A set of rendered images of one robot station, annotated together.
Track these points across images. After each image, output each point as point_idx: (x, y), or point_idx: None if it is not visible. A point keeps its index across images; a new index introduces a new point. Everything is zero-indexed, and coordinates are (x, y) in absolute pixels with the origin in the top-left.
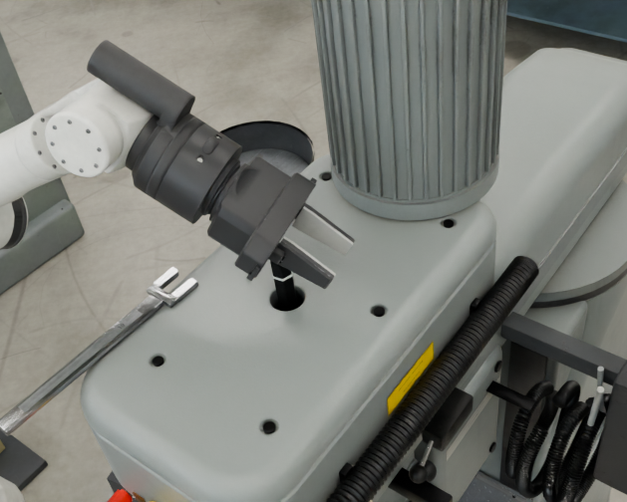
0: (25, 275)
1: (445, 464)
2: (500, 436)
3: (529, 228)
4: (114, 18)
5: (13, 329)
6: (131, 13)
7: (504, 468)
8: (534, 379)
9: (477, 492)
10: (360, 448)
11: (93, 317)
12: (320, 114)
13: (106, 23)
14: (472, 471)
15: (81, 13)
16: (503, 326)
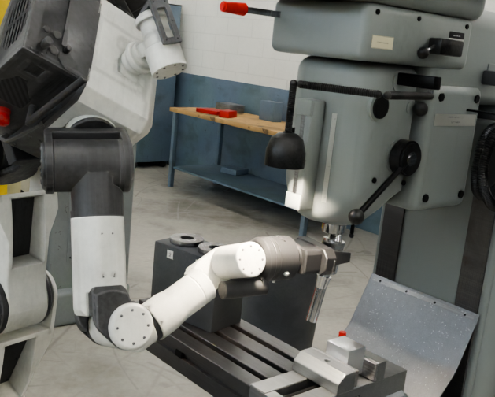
0: (72, 321)
1: (431, 128)
2: (463, 246)
3: None
4: (190, 225)
5: (49, 347)
6: (204, 226)
7: (461, 283)
8: None
9: (434, 317)
10: None
11: (114, 356)
12: (329, 301)
13: (184, 226)
14: (445, 191)
15: (168, 218)
16: (485, 72)
